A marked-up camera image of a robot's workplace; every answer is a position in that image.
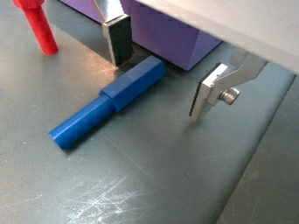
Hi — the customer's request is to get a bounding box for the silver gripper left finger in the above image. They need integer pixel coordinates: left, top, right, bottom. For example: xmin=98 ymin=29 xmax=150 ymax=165
xmin=89 ymin=0 xmax=133 ymax=67

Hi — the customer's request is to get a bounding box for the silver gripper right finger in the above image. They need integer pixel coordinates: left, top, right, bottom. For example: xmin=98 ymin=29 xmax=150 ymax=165
xmin=189 ymin=47 xmax=266 ymax=122

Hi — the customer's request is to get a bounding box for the blue stepped peg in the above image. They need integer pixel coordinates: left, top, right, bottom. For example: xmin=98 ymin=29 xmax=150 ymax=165
xmin=49 ymin=56 xmax=165 ymax=150

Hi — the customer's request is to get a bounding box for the purple base block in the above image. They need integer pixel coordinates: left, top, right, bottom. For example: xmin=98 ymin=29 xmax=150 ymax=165
xmin=60 ymin=0 xmax=220 ymax=70

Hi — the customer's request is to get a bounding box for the red cylindrical peg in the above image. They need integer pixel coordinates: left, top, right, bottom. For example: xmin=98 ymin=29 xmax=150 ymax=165
xmin=13 ymin=0 xmax=58 ymax=55

